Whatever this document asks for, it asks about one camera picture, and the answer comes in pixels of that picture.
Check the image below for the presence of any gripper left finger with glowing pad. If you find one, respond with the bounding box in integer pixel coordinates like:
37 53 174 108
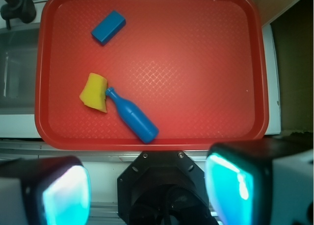
0 156 91 225

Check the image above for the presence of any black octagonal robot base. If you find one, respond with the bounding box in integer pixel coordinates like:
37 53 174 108
117 151 218 225

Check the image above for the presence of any yellow sponge piece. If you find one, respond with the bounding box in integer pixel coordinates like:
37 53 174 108
79 73 107 113

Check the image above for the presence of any blue rectangular block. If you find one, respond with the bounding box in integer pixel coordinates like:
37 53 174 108
91 10 126 46

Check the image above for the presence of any blue plastic bottle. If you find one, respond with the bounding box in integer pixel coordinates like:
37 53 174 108
105 87 159 144

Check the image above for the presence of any red plastic tray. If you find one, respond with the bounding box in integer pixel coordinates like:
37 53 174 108
35 0 269 151

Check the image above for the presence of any grey toy sink basin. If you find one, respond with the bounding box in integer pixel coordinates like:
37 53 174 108
0 24 39 115

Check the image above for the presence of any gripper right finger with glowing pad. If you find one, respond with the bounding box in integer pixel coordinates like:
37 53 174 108
205 138 314 225

